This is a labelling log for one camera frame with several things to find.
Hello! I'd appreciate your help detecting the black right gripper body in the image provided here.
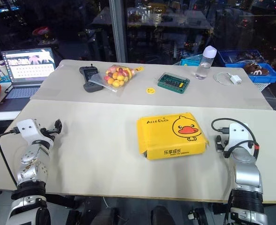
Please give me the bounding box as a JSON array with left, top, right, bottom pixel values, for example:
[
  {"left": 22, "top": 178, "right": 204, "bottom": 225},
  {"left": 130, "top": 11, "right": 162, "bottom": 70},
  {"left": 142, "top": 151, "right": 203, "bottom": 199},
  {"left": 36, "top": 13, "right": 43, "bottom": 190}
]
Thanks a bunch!
[{"left": 215, "top": 134, "right": 230, "bottom": 153}]

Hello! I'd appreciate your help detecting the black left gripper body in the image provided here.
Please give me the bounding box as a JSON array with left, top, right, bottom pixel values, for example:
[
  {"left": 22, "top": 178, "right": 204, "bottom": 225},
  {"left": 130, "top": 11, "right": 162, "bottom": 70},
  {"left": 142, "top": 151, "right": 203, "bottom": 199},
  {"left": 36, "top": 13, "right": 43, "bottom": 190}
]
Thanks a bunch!
[{"left": 40, "top": 126, "right": 59, "bottom": 141}]

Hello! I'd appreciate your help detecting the yellow duck box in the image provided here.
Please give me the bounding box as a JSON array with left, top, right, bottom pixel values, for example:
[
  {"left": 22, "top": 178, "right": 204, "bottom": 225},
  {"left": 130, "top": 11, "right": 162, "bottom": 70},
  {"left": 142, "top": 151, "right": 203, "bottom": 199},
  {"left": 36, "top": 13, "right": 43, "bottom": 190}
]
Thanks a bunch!
[{"left": 136, "top": 112, "right": 210, "bottom": 161}]

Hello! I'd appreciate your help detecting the black handheld controller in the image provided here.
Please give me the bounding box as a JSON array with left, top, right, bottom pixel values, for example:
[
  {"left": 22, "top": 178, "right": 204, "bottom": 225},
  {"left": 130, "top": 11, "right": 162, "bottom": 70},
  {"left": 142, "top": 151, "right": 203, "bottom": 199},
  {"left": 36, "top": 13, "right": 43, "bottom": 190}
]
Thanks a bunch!
[{"left": 79, "top": 63, "right": 104, "bottom": 93}]

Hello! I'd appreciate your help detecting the grey open laptop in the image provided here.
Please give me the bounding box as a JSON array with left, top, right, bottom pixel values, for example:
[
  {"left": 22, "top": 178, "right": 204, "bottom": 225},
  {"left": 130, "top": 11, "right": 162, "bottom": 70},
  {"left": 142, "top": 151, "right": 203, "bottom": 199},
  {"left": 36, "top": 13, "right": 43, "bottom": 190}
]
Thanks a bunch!
[{"left": 0, "top": 47, "right": 57, "bottom": 113}]

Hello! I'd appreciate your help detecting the white mesh basket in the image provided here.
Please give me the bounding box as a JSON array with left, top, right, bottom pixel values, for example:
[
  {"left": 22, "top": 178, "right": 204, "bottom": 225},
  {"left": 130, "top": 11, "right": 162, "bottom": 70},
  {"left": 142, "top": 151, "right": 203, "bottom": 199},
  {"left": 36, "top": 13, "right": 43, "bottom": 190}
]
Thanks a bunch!
[{"left": 252, "top": 81, "right": 271, "bottom": 95}]

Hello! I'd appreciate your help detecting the clear bag of toy fruit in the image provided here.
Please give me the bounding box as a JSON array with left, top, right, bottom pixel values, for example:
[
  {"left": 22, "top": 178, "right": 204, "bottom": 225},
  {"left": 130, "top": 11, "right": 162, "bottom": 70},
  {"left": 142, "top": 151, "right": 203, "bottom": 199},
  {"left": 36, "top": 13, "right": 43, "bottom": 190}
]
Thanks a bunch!
[{"left": 88, "top": 64, "right": 144, "bottom": 94}]

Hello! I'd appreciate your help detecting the green screwdriver bit case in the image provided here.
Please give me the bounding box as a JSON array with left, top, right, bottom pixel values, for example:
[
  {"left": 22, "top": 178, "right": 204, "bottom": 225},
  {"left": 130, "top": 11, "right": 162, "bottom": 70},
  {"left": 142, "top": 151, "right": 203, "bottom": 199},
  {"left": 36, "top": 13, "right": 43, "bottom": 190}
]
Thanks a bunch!
[{"left": 157, "top": 72, "right": 191, "bottom": 95}]

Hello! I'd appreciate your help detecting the purple and white box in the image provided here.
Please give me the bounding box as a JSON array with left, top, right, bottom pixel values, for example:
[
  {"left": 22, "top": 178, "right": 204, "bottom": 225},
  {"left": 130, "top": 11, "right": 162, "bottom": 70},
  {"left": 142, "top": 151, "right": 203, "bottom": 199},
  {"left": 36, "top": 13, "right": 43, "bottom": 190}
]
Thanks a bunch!
[{"left": 0, "top": 60, "right": 7, "bottom": 79}]

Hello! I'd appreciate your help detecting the clear bottle with white cap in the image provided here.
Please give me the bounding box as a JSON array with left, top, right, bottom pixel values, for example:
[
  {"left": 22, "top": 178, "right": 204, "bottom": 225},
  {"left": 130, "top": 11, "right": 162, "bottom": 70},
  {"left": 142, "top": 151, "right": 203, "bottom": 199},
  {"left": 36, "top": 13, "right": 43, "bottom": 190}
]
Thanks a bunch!
[{"left": 194, "top": 45, "right": 217, "bottom": 80}]

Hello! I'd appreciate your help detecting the brown plush toy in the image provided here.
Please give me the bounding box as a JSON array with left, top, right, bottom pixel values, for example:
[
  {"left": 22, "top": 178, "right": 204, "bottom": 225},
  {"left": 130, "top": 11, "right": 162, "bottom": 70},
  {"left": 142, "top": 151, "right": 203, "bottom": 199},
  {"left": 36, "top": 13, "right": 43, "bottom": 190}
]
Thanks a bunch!
[{"left": 243, "top": 61, "right": 269, "bottom": 76}]

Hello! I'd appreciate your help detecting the large blue plastic bin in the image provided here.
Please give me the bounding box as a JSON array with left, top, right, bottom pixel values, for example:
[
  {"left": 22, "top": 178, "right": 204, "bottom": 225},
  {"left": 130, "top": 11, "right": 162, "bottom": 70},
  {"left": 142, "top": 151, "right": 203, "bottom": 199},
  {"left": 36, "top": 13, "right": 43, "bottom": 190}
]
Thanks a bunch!
[{"left": 216, "top": 49, "right": 276, "bottom": 83}]

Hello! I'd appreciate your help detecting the light blue plastic bin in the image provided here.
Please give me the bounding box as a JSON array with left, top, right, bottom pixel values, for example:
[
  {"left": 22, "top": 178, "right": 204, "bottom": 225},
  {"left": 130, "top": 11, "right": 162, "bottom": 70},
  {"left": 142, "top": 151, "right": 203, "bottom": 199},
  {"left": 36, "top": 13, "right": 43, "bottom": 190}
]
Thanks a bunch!
[{"left": 179, "top": 58, "right": 202, "bottom": 67}]

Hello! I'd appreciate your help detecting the grey window pillar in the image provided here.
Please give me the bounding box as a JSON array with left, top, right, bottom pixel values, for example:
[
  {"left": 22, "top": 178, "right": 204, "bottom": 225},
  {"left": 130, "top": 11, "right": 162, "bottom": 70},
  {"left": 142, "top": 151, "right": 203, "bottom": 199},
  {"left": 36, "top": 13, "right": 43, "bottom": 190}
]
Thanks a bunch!
[{"left": 109, "top": 0, "right": 128, "bottom": 64}]

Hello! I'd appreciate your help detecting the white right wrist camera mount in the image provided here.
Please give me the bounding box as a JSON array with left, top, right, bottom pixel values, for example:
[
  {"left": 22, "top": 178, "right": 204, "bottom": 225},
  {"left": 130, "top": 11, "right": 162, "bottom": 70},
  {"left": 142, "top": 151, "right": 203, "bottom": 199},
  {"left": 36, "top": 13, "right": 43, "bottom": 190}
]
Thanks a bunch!
[{"left": 227, "top": 122, "right": 253, "bottom": 153}]

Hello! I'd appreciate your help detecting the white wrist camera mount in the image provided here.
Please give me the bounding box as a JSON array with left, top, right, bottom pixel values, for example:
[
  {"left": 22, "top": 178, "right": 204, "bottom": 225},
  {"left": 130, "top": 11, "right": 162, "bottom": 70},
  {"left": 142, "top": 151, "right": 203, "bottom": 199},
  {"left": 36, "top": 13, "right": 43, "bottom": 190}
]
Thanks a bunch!
[
  {"left": 16, "top": 119, "right": 43, "bottom": 144},
  {"left": 227, "top": 122, "right": 253, "bottom": 153}
]

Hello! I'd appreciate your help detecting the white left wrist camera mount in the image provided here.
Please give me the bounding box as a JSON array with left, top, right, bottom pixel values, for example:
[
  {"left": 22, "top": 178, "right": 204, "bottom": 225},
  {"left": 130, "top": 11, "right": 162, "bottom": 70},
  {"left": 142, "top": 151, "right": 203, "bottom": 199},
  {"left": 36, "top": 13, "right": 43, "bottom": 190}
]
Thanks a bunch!
[{"left": 16, "top": 119, "right": 43, "bottom": 144}]

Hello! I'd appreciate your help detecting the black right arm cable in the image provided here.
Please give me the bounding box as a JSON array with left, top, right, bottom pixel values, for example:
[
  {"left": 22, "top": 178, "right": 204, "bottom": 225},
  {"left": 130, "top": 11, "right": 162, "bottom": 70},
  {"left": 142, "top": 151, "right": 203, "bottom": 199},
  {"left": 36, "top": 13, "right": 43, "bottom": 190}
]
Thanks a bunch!
[{"left": 211, "top": 118, "right": 261, "bottom": 160}]

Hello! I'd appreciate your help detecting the white charger with cable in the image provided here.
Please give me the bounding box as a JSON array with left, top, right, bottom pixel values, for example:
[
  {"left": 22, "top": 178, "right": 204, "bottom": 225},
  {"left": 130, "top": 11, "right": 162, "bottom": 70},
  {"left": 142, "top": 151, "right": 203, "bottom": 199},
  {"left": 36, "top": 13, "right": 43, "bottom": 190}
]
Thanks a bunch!
[{"left": 213, "top": 71, "right": 243, "bottom": 86}]

